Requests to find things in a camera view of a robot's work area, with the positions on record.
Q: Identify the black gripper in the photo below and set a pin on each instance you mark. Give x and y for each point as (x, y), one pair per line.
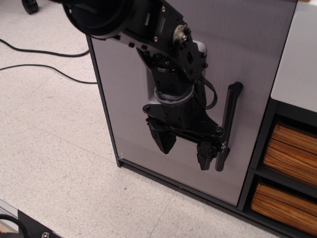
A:
(189, 121)

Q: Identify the black cylindrical door handle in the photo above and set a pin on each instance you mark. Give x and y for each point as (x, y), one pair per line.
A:
(233, 94)

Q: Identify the grey fridge door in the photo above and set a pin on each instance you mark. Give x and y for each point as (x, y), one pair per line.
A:
(244, 41)

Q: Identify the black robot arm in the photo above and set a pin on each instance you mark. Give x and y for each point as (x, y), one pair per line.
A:
(164, 43)

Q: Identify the upper woven wood basket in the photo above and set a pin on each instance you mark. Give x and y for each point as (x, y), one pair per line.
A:
(292, 152)

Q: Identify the woven wood basket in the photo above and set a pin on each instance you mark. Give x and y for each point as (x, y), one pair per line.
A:
(292, 152)
(285, 207)

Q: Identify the white drawer front panel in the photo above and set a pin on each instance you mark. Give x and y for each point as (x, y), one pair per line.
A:
(296, 79)

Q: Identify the lower woven wood basket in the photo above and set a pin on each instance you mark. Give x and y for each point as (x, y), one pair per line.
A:
(285, 207)

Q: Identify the black caster wheel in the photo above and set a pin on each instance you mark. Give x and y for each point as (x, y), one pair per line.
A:
(30, 6)

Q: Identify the dark grey cabinet frame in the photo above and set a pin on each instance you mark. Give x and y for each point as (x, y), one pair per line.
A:
(275, 111)

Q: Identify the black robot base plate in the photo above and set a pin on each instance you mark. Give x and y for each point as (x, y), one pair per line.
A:
(16, 224)

